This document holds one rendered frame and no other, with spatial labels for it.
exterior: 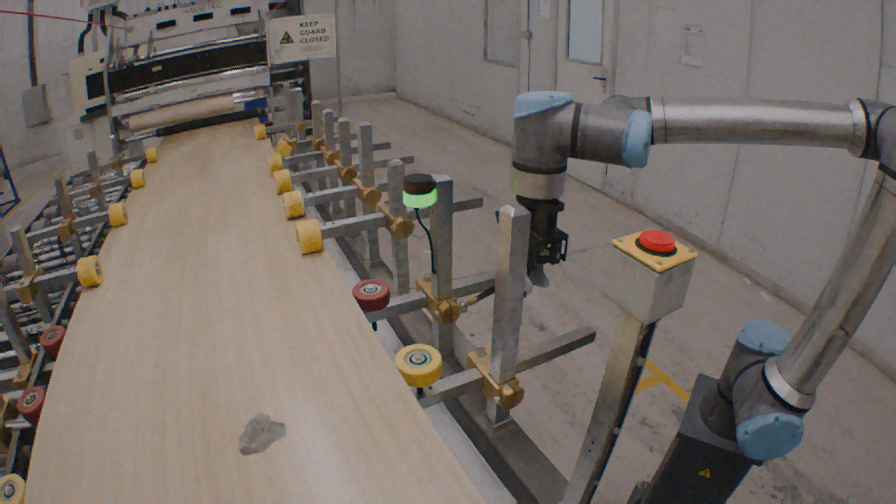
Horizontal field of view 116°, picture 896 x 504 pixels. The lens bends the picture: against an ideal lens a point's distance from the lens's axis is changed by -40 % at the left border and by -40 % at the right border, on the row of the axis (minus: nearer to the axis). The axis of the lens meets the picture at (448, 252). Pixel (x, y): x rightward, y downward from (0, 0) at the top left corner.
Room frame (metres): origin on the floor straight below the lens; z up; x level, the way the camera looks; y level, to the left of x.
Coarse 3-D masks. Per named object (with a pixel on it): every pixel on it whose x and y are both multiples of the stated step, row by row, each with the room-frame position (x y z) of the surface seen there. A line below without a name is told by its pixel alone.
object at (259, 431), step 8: (256, 416) 0.43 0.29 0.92; (264, 416) 0.44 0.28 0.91; (248, 424) 0.42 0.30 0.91; (256, 424) 0.42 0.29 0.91; (264, 424) 0.43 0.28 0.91; (272, 424) 0.42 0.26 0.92; (280, 424) 0.43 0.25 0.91; (248, 432) 0.40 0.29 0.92; (256, 432) 0.40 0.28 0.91; (264, 432) 0.41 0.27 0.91; (272, 432) 0.41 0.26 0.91; (280, 432) 0.42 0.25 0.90; (240, 440) 0.39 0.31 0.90; (248, 440) 0.39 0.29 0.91; (256, 440) 0.39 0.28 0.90; (264, 440) 0.39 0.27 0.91; (272, 440) 0.40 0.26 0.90; (240, 448) 0.37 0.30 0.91; (248, 448) 0.37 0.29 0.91; (256, 448) 0.38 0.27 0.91; (264, 448) 0.38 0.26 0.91
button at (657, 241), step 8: (648, 232) 0.41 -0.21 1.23; (656, 232) 0.41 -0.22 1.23; (664, 232) 0.41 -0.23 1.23; (640, 240) 0.40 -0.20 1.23; (648, 240) 0.39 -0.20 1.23; (656, 240) 0.39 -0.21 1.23; (664, 240) 0.39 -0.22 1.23; (672, 240) 0.39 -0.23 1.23; (648, 248) 0.38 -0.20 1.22; (656, 248) 0.38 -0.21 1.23; (664, 248) 0.38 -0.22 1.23; (672, 248) 0.38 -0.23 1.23
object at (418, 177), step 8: (408, 176) 0.84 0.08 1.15; (416, 176) 0.84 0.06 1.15; (424, 176) 0.84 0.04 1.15; (416, 208) 0.82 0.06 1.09; (432, 208) 0.84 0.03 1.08; (416, 216) 0.83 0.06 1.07; (432, 248) 0.84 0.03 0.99; (432, 256) 0.84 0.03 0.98; (432, 264) 0.84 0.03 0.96; (432, 272) 0.84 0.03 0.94
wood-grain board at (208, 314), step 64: (192, 192) 1.50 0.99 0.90; (256, 192) 1.46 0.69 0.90; (128, 256) 0.97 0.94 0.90; (192, 256) 0.97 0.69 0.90; (256, 256) 0.97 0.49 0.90; (320, 256) 0.98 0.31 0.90; (128, 320) 0.67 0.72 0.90; (192, 320) 0.69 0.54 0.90; (256, 320) 0.70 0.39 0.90; (320, 320) 0.71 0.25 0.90; (64, 384) 0.43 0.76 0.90; (128, 384) 0.47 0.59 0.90; (192, 384) 0.50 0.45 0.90; (256, 384) 0.52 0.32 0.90; (320, 384) 0.53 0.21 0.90; (384, 384) 0.54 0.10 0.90; (64, 448) 0.29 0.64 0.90; (128, 448) 0.33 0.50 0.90; (192, 448) 0.36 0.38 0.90; (320, 448) 0.40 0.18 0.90; (384, 448) 0.40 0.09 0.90; (448, 448) 0.41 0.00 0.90
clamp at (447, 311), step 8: (416, 280) 0.92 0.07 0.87; (416, 288) 0.91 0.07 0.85; (424, 288) 0.88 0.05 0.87; (432, 296) 0.85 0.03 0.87; (432, 304) 0.84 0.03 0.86; (440, 304) 0.82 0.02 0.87; (448, 304) 0.82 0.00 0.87; (456, 304) 0.82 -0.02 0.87; (432, 312) 0.84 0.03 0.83; (440, 312) 0.81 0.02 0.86; (448, 312) 0.81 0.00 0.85; (456, 312) 0.82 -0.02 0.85; (440, 320) 0.81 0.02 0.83; (448, 320) 0.81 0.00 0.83; (456, 320) 0.82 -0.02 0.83
